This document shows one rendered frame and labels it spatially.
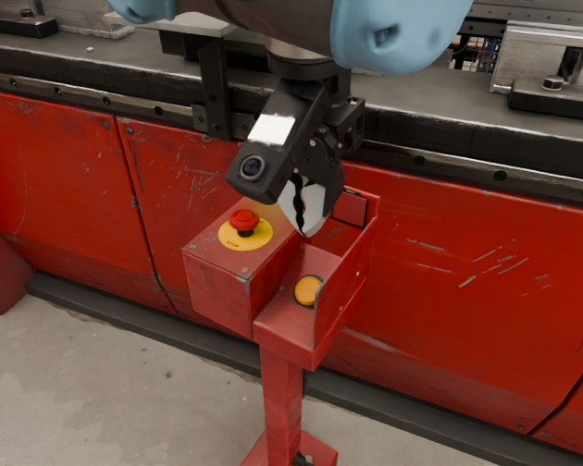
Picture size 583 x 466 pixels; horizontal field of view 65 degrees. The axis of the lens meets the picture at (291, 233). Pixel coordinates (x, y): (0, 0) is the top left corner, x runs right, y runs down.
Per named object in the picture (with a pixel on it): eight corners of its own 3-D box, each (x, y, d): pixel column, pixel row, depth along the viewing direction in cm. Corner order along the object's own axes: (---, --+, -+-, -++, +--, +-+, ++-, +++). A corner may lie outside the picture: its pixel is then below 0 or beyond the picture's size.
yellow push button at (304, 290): (294, 300, 63) (289, 297, 61) (305, 275, 63) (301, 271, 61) (318, 312, 61) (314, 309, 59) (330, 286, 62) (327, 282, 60)
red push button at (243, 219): (224, 239, 61) (222, 217, 58) (242, 223, 63) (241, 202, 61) (249, 250, 59) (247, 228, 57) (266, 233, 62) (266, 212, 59)
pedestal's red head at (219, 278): (192, 311, 66) (171, 211, 55) (255, 248, 76) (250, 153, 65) (313, 374, 58) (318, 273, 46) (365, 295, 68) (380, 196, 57)
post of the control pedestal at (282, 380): (267, 471, 101) (254, 307, 67) (280, 449, 104) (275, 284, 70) (288, 484, 99) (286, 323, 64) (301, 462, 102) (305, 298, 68)
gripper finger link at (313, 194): (348, 219, 55) (352, 154, 48) (325, 251, 51) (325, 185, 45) (325, 212, 56) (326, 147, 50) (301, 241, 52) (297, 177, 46)
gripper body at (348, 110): (365, 149, 49) (373, 34, 41) (327, 193, 44) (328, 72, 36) (303, 131, 52) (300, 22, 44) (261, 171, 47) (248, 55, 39)
